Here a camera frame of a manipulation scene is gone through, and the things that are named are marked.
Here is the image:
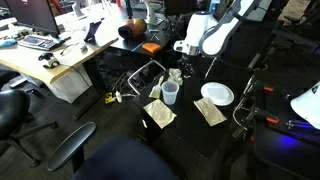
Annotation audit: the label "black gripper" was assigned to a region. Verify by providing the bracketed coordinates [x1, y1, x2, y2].
[180, 54, 198, 80]

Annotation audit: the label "small crumpled brown napkin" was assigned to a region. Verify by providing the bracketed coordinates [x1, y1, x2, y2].
[167, 68, 185, 86]

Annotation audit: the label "white rod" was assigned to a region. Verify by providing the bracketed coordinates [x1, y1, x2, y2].
[204, 57, 218, 80]

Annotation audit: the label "clear plastic cup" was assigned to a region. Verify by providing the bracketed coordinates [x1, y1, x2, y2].
[161, 80, 180, 106]

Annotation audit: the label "white round plate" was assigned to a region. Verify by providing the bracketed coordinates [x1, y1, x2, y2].
[200, 81, 235, 107]

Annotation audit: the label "folded brown paper napkin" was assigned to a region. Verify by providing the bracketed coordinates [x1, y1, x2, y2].
[193, 96, 228, 128]

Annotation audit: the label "orange sponge block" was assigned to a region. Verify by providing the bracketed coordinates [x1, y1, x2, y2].
[141, 42, 162, 55]

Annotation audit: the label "large flat brown paper napkin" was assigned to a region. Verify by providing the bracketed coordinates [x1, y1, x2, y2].
[142, 98, 178, 130]

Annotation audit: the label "dark office desk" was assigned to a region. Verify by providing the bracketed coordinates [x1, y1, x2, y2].
[108, 11, 184, 58]

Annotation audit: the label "black monitor with stand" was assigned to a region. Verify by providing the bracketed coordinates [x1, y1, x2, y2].
[163, 0, 198, 18]

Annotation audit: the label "black side table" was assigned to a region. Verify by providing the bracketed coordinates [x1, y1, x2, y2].
[131, 68, 254, 160]

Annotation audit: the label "brown orange round object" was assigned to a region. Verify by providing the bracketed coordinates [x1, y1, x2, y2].
[117, 17, 148, 41]

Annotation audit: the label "white monitor stand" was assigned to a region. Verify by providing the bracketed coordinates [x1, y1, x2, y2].
[142, 0, 165, 26]

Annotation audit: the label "white power plug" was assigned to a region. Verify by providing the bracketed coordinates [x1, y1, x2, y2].
[114, 90, 124, 104]

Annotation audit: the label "dark tablet stand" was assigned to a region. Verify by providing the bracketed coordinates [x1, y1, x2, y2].
[83, 17, 105, 43]

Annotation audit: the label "dark blue office chair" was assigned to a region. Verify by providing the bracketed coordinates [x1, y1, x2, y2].
[46, 121, 178, 180]

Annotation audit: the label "black mesh office chairs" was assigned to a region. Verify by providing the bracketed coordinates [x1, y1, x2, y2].
[269, 0, 320, 56]

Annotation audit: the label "white lamp stand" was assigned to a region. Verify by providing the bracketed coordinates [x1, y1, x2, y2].
[71, 0, 87, 20]

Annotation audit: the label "black robot stand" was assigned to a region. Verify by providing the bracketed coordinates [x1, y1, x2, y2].
[229, 126, 320, 180]

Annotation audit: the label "black and white controller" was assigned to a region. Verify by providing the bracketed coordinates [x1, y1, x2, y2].
[37, 52, 61, 70]

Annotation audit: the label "black computer keyboard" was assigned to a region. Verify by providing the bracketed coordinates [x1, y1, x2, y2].
[17, 34, 65, 52]

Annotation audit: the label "wooden office desk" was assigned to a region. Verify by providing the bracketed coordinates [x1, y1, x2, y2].
[0, 2, 120, 104]

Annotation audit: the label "black computer monitor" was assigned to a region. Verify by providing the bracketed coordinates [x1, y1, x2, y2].
[4, 0, 61, 36]

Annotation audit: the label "white desk clutter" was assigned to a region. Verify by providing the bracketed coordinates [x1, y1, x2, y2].
[9, 23, 35, 38]

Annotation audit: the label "black office chair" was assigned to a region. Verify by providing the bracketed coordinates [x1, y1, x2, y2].
[0, 88, 60, 169]

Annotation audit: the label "light blue object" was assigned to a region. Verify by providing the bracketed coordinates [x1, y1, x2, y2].
[0, 38, 18, 49]

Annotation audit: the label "wooden handled paint brush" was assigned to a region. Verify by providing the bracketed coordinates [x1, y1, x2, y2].
[148, 75, 165, 100]

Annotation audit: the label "chrome table handle bar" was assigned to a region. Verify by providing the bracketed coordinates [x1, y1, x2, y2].
[127, 59, 167, 97]

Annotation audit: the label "white cable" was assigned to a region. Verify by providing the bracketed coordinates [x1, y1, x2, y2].
[121, 92, 139, 99]

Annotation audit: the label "grey cable bundle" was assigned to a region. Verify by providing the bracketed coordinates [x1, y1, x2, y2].
[111, 70, 143, 94]

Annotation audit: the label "black clamp with orange handle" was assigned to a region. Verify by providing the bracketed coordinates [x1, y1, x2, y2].
[243, 74, 276, 101]
[233, 108, 280, 139]

